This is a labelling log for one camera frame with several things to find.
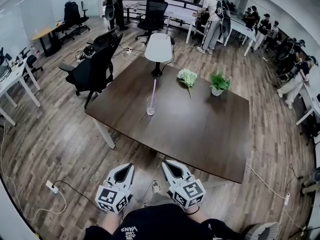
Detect clear drinking glass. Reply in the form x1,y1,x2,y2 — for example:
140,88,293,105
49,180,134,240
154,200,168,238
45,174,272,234
146,95,158,116

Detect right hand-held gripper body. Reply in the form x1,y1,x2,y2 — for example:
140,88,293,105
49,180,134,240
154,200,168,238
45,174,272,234
169,178,207,209

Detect black monitor on arm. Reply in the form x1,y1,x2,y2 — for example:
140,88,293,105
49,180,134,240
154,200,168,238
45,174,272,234
0,46,13,67

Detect tangle of cables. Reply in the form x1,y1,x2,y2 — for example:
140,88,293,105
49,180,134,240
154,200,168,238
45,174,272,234
74,45,97,64

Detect white shade table lamp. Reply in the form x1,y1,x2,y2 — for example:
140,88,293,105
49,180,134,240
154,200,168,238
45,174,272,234
144,32,174,78

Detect round wooden table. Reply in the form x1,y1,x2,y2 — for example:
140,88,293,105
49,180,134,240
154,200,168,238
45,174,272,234
31,21,66,58

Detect pink plastic straw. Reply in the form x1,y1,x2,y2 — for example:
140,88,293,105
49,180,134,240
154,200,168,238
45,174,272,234
150,78,158,114

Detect white floor cable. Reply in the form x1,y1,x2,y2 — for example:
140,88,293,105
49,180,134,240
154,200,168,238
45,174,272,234
0,123,68,221
245,162,307,231

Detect person's right shoe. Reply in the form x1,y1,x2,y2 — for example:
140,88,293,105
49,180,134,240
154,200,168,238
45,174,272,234
151,180,162,195

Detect white flower bouquet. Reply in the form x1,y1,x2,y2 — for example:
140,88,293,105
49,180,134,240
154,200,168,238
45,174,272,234
176,68,198,100

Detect person's black t-shirt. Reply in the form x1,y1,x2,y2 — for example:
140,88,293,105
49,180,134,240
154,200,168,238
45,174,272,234
84,203,241,240

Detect person's left forearm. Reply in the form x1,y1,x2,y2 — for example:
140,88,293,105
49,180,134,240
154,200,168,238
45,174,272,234
101,210,126,235

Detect person's grey trousers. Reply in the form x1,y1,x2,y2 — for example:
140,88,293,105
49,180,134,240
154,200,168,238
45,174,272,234
147,192,175,207

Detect person's right forearm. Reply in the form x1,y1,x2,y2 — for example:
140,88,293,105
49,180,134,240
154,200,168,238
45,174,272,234
183,205,210,225

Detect table with patterned cloth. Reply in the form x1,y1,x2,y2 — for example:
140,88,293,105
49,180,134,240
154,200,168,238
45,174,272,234
122,0,147,22

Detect black office chair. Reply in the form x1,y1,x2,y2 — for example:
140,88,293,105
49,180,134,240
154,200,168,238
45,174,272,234
17,47,44,84
134,0,169,45
58,28,124,110
53,1,90,42

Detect black lamp cable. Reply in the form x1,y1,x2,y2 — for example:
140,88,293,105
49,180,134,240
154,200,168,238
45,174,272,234
159,34,201,75

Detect white desk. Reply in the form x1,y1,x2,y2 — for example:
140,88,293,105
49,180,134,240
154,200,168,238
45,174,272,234
0,58,42,127

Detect green plant in white pot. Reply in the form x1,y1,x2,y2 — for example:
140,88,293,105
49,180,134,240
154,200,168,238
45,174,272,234
209,68,232,97

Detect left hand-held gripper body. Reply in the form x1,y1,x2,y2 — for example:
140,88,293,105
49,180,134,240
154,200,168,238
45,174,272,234
95,183,133,214

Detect black floor cable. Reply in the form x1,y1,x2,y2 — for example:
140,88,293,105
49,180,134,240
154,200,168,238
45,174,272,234
284,163,305,197
52,180,101,210

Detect white table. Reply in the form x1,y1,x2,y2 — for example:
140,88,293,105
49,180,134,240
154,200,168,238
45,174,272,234
223,17,257,57
295,66,320,126
163,5,201,45

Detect grey ribbed object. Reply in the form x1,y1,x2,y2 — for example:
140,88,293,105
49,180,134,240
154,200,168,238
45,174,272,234
246,221,280,240

